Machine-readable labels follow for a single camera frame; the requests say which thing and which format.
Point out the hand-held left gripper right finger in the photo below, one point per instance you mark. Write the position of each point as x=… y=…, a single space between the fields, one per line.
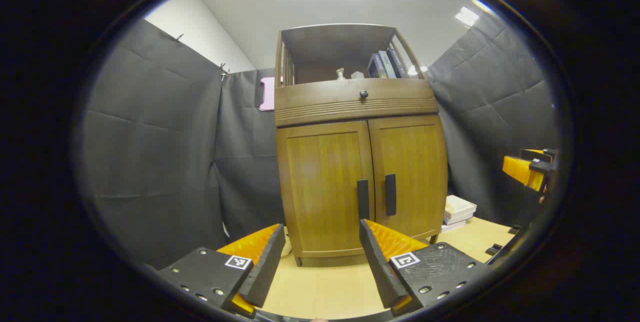
x=380 y=272

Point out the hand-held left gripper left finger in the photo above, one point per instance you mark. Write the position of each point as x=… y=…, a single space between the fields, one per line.
x=267 y=272

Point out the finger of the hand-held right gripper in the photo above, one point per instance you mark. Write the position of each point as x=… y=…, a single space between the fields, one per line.
x=542 y=153
x=520 y=171

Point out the wooden shoe cabinet door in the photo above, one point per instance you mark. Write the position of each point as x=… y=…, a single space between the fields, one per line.
x=415 y=172
x=320 y=187

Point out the wooden double-door shoe cabinet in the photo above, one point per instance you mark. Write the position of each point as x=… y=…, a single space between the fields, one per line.
x=330 y=46

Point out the wooden cabinet drawer with knob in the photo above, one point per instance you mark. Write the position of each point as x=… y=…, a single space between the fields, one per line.
x=320 y=97

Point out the black table edge clamp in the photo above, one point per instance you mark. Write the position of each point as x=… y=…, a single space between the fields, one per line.
x=515 y=230
x=494 y=250

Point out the small ceiling light panel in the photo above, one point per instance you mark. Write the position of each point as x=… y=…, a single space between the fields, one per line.
x=413 y=70
x=467 y=16

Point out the dark blue book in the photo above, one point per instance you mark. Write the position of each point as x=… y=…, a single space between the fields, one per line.
x=397 y=62
x=375 y=67

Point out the grey book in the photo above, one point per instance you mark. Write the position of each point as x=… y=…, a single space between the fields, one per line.
x=387 y=65

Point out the black backdrop cloth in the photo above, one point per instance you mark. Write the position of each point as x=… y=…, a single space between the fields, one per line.
x=150 y=136

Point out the small white box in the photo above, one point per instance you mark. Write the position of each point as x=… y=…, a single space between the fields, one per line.
x=357 y=75

